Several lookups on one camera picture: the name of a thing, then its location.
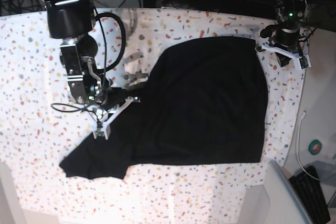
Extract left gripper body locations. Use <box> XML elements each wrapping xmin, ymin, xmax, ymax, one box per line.
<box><xmin>256</xmin><ymin>43</ymin><xmax>311</xmax><ymax>69</ymax></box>

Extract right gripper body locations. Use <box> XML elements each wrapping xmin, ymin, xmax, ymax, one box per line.
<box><xmin>91</xmin><ymin>96</ymin><xmax>141</xmax><ymax>140</ymax></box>

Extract black t-shirt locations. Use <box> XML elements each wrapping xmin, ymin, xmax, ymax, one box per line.
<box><xmin>60</xmin><ymin>36</ymin><xmax>268</xmax><ymax>179</ymax></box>

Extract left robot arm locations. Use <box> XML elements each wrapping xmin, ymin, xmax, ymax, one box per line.
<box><xmin>256</xmin><ymin>0</ymin><xmax>311</xmax><ymax>70</ymax></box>

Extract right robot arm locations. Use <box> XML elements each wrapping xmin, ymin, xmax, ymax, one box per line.
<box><xmin>43</xmin><ymin>0</ymin><xmax>132</xmax><ymax>139</ymax></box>

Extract terrazzo pattern table cloth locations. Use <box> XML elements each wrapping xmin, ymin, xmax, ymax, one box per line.
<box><xmin>1</xmin><ymin>12</ymin><xmax>305</xmax><ymax>223</ymax></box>

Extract green tape roll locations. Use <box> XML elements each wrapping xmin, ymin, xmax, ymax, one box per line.
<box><xmin>308</xmin><ymin>140</ymin><xmax>322</xmax><ymax>155</ymax></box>

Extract black keyboard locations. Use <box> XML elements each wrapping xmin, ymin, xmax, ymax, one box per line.
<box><xmin>289</xmin><ymin>172</ymin><xmax>331</xmax><ymax>224</ymax></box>

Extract white cable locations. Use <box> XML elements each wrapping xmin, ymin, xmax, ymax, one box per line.
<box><xmin>295</xmin><ymin>110</ymin><xmax>322</xmax><ymax>182</ymax></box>

